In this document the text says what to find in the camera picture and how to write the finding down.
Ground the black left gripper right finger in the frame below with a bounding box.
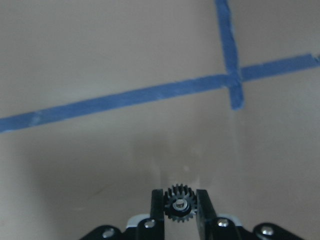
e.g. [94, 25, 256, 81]
[196, 189, 240, 240]

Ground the small black bearing gear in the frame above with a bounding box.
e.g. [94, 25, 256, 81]
[163, 184, 197, 223]

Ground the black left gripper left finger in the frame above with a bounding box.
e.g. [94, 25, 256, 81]
[136, 189, 165, 240]

